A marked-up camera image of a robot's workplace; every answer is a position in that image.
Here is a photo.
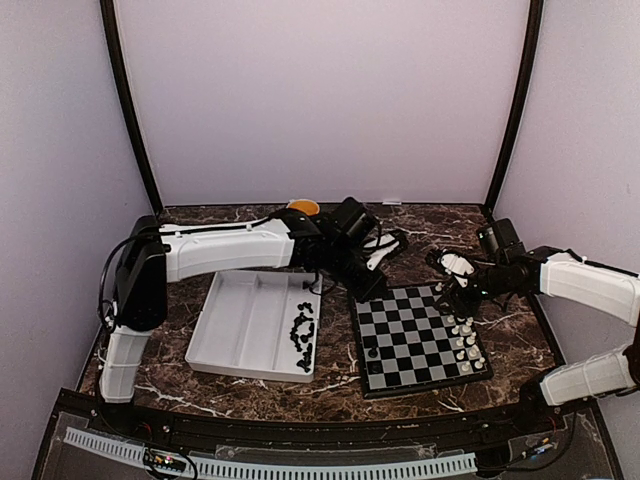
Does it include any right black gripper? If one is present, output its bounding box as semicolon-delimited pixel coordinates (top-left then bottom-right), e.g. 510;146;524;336
434;261;510;319

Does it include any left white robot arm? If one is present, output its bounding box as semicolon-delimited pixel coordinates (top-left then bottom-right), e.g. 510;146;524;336
97;198;387;436

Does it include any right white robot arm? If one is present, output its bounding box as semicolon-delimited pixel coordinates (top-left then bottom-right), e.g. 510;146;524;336
425;218;639;434

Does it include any black white chess board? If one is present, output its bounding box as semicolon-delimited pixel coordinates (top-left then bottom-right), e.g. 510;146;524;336
349;282;493;399

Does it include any white chess piece row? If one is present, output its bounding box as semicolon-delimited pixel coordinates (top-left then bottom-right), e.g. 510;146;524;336
434;281;487;375

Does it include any black chess pieces pile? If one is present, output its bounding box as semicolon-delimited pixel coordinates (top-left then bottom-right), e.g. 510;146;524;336
289;300;316;374

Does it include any yellow patterned mug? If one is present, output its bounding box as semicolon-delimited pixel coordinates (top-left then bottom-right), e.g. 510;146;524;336
286;199;321;216

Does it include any white plastic tray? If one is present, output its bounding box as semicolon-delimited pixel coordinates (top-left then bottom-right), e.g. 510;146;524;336
185;270;322;383

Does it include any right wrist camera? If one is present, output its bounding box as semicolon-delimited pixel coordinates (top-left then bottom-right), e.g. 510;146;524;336
425;249;476;288

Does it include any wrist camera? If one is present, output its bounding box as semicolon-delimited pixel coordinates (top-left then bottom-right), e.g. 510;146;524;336
425;249;476;288
362;229;408;271

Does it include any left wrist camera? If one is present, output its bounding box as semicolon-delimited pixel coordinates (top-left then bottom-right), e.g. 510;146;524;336
362;229;408;271

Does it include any black front rail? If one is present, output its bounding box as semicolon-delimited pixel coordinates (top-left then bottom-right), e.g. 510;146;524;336
54;389;590;451

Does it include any white slotted cable duct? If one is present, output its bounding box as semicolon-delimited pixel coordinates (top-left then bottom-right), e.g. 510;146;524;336
63;427;477;479

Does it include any right black frame post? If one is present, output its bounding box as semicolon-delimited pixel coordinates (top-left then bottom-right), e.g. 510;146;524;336
484;0;544;213

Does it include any black frame post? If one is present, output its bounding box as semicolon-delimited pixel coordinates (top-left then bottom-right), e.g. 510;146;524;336
99;0;164;216
484;0;544;213

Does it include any left black frame post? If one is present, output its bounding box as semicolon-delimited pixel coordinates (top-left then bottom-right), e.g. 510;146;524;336
99;0;164;216

